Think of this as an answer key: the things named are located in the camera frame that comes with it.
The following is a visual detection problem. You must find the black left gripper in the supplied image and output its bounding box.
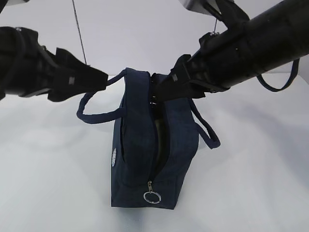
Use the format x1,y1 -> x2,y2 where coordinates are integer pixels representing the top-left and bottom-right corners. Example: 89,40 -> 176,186
19,44 -> 108,102

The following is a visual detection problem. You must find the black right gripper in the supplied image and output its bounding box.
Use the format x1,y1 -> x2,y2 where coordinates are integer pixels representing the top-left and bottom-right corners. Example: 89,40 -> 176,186
151,32 -> 230,102

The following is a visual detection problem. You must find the dark blue insulated lunch bag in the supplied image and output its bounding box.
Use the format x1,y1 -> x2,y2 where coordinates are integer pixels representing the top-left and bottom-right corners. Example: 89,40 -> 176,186
77,68 -> 221,210

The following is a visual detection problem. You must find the silver zipper pull ring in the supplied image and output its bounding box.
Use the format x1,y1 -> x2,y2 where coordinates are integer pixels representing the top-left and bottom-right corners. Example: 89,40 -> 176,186
143,180 -> 161,204

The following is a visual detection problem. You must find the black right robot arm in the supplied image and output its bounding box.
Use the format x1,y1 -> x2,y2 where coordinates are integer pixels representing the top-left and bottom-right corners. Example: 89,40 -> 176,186
152,0 -> 309,102

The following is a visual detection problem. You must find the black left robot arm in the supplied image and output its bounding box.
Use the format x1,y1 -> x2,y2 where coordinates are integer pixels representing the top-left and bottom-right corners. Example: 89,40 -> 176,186
0,27 -> 108,102

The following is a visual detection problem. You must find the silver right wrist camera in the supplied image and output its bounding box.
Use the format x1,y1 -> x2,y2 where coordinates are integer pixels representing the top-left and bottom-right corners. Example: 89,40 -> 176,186
179,0 -> 222,20

